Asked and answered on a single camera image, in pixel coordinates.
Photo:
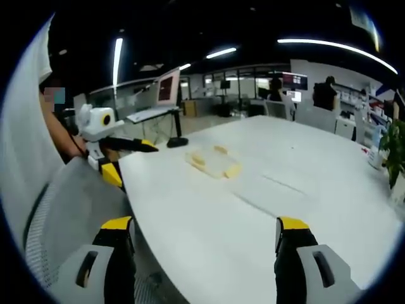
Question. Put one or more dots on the open laptop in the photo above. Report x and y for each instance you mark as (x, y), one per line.
(167, 87)

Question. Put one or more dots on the cardboard box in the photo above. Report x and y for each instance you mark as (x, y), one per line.
(189, 108)

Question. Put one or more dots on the long ceiling light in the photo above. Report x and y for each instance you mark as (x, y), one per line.
(185, 66)
(221, 53)
(117, 60)
(338, 47)

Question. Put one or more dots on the wall monitor screen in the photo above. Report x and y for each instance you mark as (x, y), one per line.
(295, 80)

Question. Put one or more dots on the small beige plastic piece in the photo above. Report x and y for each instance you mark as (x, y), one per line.
(221, 149)

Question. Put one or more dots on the green potted plant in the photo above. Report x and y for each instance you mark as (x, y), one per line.
(395, 149)

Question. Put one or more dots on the storage shelf with boxes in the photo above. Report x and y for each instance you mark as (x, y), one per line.
(364, 98)

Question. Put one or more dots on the white office chair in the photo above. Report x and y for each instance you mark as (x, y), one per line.
(316, 118)
(278, 109)

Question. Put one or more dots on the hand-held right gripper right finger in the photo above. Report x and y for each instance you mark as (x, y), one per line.
(291, 253)

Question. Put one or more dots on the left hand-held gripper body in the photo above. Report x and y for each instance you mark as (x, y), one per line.
(95, 125)

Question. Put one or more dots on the grey mesh office chair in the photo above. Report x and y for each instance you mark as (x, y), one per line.
(72, 206)

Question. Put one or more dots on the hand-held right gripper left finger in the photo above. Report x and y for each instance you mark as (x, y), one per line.
(118, 253)

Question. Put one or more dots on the person in white shirt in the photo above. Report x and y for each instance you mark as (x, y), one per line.
(22, 142)

